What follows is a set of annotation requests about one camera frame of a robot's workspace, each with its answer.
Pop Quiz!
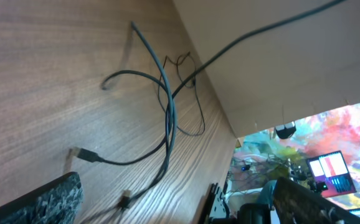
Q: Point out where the black USB cable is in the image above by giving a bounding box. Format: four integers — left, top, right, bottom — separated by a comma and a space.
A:
72, 0, 346, 211
157, 52, 206, 137

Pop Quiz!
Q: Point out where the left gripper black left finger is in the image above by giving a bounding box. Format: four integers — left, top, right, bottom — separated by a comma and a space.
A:
0, 172, 83, 224

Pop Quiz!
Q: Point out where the computer monitor in background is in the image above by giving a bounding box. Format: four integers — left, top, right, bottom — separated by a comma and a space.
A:
306, 151, 357, 198

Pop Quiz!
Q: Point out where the person in teal shirt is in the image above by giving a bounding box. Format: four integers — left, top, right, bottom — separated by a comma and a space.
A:
256, 180, 277, 210

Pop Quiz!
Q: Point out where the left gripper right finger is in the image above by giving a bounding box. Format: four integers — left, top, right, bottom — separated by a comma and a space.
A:
273, 177, 360, 224

